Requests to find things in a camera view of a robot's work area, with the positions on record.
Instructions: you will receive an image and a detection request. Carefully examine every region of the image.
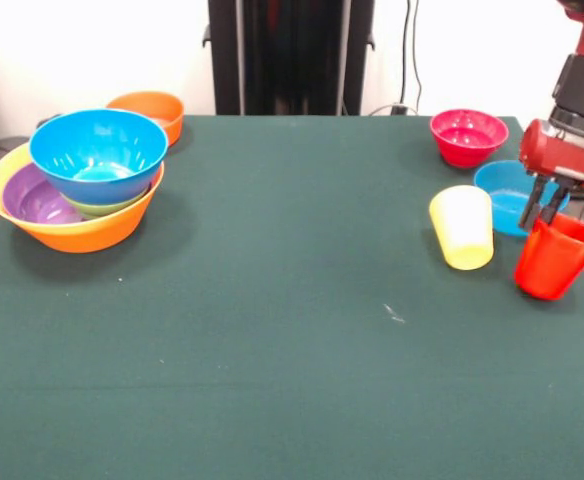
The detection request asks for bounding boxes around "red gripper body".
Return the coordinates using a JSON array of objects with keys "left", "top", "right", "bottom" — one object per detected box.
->
[{"left": 518, "top": 118, "right": 584, "bottom": 194}]

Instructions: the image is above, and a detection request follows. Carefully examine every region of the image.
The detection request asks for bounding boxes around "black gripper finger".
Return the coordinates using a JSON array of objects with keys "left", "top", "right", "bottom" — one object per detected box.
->
[
  {"left": 517, "top": 173, "right": 549, "bottom": 231},
  {"left": 538, "top": 180, "right": 574, "bottom": 226}
]

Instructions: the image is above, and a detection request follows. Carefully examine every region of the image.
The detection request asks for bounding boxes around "red cup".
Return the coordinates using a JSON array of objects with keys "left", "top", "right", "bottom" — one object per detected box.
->
[{"left": 513, "top": 212, "right": 584, "bottom": 302}]

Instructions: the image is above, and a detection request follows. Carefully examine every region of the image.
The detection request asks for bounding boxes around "yellow cup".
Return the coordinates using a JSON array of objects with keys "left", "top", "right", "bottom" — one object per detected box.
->
[{"left": 428, "top": 184, "right": 495, "bottom": 272}]

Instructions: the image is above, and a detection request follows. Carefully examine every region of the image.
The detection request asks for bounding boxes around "small green bowl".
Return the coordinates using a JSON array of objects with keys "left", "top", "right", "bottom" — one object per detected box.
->
[{"left": 60, "top": 183, "right": 152, "bottom": 218}]

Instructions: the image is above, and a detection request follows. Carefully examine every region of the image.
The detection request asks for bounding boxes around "deep blue bowl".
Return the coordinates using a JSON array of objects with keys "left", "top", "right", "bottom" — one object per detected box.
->
[{"left": 28, "top": 108, "right": 169, "bottom": 206}]

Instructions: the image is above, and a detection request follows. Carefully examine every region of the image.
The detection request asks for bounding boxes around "large yellow bowl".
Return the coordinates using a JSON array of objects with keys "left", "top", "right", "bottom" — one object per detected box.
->
[{"left": 0, "top": 142, "right": 166, "bottom": 255}]

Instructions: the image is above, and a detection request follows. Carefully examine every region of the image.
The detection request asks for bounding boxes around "purple bowl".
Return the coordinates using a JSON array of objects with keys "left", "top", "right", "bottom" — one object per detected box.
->
[{"left": 1, "top": 163, "right": 87, "bottom": 225}]

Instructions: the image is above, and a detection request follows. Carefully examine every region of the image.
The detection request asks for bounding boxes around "shallow blue bowl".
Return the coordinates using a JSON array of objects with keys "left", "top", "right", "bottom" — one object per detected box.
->
[{"left": 473, "top": 159, "right": 571, "bottom": 237}]

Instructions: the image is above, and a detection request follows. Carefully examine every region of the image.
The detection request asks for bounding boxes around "small pink bowl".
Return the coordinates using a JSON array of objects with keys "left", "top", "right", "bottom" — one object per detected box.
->
[{"left": 430, "top": 108, "right": 511, "bottom": 170}]

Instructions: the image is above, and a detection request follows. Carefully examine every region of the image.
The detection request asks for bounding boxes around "dark green tablecloth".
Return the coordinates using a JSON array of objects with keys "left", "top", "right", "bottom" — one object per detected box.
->
[{"left": 0, "top": 113, "right": 584, "bottom": 480}]

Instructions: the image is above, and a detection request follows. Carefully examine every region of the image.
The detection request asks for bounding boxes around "small orange bowl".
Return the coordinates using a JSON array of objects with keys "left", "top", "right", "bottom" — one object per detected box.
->
[{"left": 105, "top": 90, "right": 186, "bottom": 147}]

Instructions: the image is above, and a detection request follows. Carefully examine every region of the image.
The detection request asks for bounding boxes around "grey cable plug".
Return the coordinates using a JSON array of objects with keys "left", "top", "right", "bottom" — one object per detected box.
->
[{"left": 365, "top": 102, "right": 419, "bottom": 117}]

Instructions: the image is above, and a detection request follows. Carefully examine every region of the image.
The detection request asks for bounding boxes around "black wall cable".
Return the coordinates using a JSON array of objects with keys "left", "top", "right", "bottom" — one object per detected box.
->
[{"left": 402, "top": 0, "right": 422, "bottom": 109}]

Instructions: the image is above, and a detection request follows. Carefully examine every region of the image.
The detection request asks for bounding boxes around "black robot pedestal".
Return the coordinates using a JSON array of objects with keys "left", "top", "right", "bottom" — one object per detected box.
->
[{"left": 202, "top": 0, "right": 377, "bottom": 117}]

